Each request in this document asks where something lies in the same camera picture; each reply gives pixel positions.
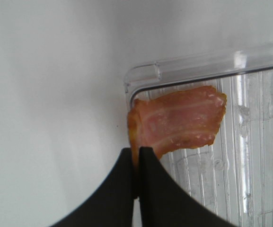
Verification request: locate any bacon strip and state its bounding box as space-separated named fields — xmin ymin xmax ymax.
xmin=127 ymin=86 xmax=227 ymax=166

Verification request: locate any clear left plastic tray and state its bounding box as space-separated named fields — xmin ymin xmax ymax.
xmin=124 ymin=43 xmax=273 ymax=227

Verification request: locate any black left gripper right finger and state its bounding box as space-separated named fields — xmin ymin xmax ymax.
xmin=139 ymin=147 xmax=232 ymax=227

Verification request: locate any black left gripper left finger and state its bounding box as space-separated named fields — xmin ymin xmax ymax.
xmin=52 ymin=148 xmax=134 ymax=227

